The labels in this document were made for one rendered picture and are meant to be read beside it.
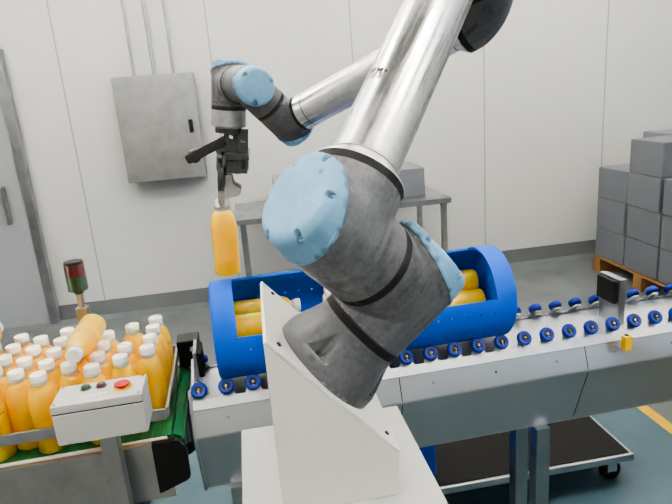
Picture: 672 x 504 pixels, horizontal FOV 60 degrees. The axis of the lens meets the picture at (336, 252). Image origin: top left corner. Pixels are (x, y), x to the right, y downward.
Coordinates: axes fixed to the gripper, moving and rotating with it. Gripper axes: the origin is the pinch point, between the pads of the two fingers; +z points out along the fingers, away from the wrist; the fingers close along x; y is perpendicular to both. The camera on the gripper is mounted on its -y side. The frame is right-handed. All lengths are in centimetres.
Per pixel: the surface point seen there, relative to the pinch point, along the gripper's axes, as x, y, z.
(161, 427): -19, -14, 58
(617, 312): 4, 126, 34
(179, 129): 314, -55, 14
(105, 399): -37, -23, 38
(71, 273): 29, -50, 32
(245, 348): -14.5, 7.4, 36.7
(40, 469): -29, -42, 63
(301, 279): 12.2, 23.6, 26.6
